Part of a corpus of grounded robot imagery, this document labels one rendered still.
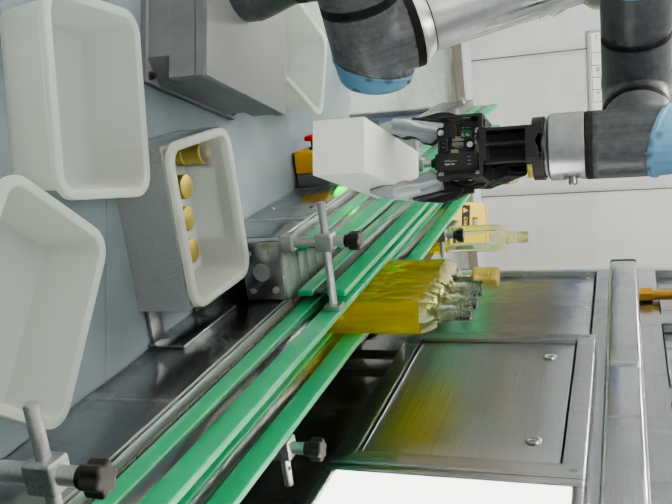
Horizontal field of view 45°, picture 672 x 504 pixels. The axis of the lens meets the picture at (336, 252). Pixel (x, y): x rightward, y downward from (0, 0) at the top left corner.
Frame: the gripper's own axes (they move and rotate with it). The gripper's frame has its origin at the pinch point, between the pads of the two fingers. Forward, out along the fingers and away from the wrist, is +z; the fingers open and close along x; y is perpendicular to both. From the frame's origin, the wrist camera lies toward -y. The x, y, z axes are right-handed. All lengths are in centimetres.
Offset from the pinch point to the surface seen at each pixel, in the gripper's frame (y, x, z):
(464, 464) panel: -11.9, 38.8, -7.5
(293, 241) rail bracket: -15.8, 8.4, 18.6
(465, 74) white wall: -586, -171, 102
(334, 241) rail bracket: -15.9, 8.6, 12.1
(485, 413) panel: -26.9, 34.3, -7.8
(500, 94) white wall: -593, -152, 74
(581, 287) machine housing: -91, 15, -18
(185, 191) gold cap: -0.2, 2.3, 27.8
